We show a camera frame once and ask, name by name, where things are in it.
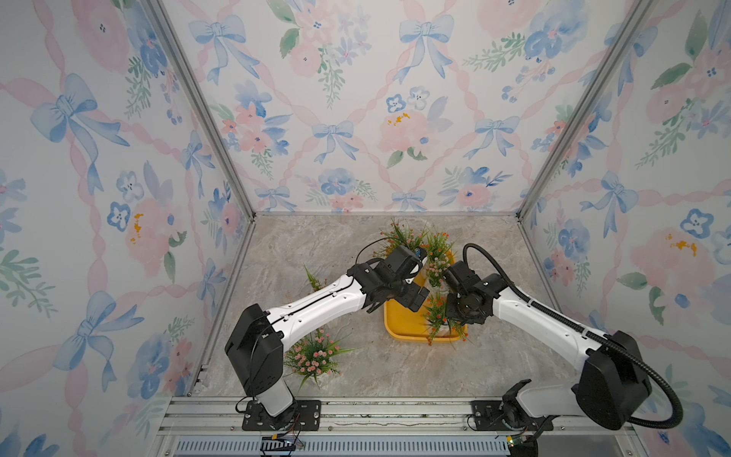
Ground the red flower plant front pot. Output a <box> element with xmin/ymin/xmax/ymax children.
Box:
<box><xmin>424</xmin><ymin>291</ymin><xmax>468</xmax><ymax>346</ymax></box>

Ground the red flower plant pot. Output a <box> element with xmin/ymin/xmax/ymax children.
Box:
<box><xmin>424</xmin><ymin>291</ymin><xmax>468</xmax><ymax>346</ymax></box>
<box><xmin>376</xmin><ymin>219</ymin><xmax>428</xmax><ymax>260</ymax></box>

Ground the yellow plastic storage tray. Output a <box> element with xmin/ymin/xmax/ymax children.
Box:
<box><xmin>384</xmin><ymin>262</ymin><xmax>447</xmax><ymax>344</ymax></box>

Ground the orange flower plant white pot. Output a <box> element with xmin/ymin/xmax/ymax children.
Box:
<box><xmin>426</xmin><ymin>232</ymin><xmax>453</xmax><ymax>264</ymax></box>

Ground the pink flower plant pot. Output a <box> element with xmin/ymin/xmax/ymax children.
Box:
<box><xmin>284</xmin><ymin>328</ymin><xmax>352</xmax><ymax>387</ymax></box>
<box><xmin>425</xmin><ymin>256</ymin><xmax>453</xmax><ymax>289</ymax></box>
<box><xmin>305</xmin><ymin>268</ymin><xmax>325</xmax><ymax>292</ymax></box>

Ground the pink flower plant back pot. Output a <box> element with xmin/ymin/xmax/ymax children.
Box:
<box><xmin>425</xmin><ymin>256</ymin><xmax>453</xmax><ymax>289</ymax></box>

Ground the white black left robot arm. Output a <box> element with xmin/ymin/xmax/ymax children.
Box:
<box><xmin>224</xmin><ymin>246</ymin><xmax>429</xmax><ymax>420</ymax></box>

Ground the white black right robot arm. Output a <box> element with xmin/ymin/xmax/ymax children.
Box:
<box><xmin>443</xmin><ymin>261</ymin><xmax>651</xmax><ymax>430</ymax></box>

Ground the pink flower plant front pot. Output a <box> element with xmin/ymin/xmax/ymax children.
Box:
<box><xmin>284</xmin><ymin>328</ymin><xmax>352</xmax><ymax>387</ymax></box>

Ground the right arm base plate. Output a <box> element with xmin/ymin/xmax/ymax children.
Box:
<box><xmin>468</xmin><ymin>400</ymin><xmax>554</xmax><ymax>433</ymax></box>

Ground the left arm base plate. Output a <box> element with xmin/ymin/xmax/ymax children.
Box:
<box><xmin>242</xmin><ymin>400</ymin><xmax>322</xmax><ymax>432</ymax></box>

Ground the black corrugated right cable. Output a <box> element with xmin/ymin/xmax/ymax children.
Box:
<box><xmin>461</xmin><ymin>243</ymin><xmax>685</xmax><ymax>430</ymax></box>

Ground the aluminium front rail frame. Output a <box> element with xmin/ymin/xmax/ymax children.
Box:
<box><xmin>149</xmin><ymin>397</ymin><xmax>648</xmax><ymax>456</ymax></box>

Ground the aluminium right corner post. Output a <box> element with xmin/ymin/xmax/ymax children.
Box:
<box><xmin>515</xmin><ymin>0</ymin><xmax>656</xmax><ymax>223</ymax></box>

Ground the aluminium corner post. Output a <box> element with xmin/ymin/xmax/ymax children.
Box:
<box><xmin>515</xmin><ymin>0</ymin><xmax>656</xmax><ymax>223</ymax></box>
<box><xmin>141</xmin><ymin>0</ymin><xmax>256</xmax><ymax>223</ymax></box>

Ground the aluminium left corner post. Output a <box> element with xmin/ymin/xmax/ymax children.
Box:
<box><xmin>141</xmin><ymin>0</ymin><xmax>256</xmax><ymax>223</ymax></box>

